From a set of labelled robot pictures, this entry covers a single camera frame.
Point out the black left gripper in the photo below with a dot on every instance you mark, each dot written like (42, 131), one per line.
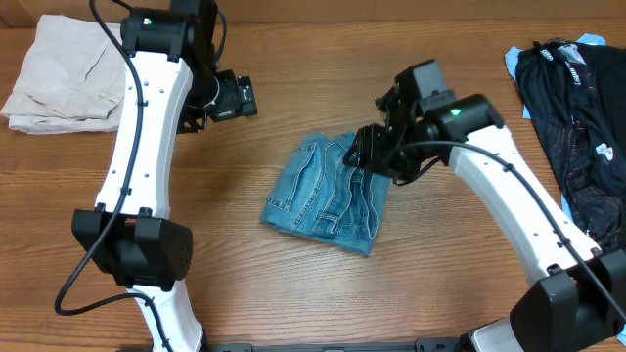
(236, 104)

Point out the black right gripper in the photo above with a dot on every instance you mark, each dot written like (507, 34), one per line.
(370, 149)

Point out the light blue denim jeans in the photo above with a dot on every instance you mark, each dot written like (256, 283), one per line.
(317, 196)

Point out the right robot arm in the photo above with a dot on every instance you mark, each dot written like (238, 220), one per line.
(576, 294)

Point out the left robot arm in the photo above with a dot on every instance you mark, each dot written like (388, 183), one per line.
(173, 86)

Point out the light blue garment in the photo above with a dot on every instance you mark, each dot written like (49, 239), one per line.
(513, 61)

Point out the folded beige trousers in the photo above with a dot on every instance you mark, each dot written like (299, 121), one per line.
(72, 80)

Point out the black patterned garment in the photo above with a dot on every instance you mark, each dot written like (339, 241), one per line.
(582, 137)

